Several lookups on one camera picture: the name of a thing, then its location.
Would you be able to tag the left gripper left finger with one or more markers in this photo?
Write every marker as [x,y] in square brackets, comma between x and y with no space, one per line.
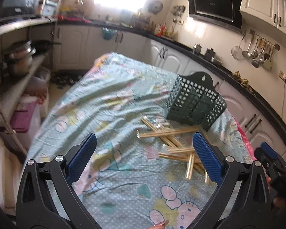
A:
[35,207]

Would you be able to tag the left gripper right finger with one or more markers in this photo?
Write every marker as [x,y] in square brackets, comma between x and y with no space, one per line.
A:
[241,199]

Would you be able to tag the chopsticks pair four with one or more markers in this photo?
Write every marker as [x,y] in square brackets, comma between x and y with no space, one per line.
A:
[190,166]

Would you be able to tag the chopsticks pair five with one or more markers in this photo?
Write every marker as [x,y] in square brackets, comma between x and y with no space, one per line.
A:
[185,150]

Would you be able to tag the chopsticks pair two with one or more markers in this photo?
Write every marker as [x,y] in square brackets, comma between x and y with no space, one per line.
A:
[169,140]

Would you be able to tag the dark green utensil basket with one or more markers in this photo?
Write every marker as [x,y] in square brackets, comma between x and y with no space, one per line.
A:
[193,100]

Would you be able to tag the chopsticks pair one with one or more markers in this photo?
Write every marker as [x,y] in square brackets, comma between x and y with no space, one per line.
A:
[167,132]

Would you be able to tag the chopsticks pair three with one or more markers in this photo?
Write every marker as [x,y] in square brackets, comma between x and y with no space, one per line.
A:
[178,158]

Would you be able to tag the person right hand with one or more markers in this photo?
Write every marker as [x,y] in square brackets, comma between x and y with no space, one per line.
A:
[278,202]

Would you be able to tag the person left hand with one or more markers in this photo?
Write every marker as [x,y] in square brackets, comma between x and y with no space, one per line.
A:
[161,225]

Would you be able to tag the pink fleece blanket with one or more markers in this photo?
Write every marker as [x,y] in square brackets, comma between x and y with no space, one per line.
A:
[245,141]

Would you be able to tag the black countertop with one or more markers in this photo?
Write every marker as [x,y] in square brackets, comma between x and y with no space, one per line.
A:
[254,97]

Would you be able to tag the pink storage bin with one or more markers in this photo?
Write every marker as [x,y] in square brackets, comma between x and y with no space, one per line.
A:
[26,120]

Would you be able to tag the brown cloth on counter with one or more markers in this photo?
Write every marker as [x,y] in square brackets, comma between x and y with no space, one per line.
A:
[244,82]

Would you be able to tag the hello kitty teal tablecloth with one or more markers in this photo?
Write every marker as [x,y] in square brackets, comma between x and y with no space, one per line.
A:
[125,184]

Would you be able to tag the hanging utensil set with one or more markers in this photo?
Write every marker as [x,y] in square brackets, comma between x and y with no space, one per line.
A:
[261,56]

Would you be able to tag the steel ladle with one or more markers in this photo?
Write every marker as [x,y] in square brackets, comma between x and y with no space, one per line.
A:
[246,53]

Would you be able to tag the dark steel pot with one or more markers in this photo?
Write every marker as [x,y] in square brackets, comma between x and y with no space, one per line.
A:
[209,54]

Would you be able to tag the steel kettle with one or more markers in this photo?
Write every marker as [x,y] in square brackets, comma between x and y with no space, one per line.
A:
[197,49]

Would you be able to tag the stacked steel pots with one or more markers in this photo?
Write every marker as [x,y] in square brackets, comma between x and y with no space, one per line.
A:
[18,58]

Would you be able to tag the black frying pan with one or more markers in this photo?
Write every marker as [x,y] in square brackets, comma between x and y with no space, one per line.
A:
[42,46]

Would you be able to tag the white lower cabinets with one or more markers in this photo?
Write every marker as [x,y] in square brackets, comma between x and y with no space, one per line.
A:
[82,45]

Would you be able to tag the white upper cabinet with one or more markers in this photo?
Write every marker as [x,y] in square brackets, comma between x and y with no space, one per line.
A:
[265,14]

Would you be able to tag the black range hood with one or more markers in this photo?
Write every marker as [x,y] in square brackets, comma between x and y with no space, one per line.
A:
[225,13]

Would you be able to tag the red bottle on counter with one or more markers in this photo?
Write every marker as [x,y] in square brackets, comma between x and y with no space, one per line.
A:
[162,31]

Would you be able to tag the teal hanging bin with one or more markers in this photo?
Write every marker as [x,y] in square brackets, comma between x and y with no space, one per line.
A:
[108,33]

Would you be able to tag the blue plastic box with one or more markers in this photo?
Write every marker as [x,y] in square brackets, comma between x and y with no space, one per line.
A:
[50,8]

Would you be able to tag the wall power socket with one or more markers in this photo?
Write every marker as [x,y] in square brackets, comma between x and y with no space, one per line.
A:
[282,75]

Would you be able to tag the wire mesh strainer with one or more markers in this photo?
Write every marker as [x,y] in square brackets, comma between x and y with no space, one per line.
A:
[236,51]

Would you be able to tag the small wall fan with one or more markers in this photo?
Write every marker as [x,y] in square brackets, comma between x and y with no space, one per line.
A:
[155,7]

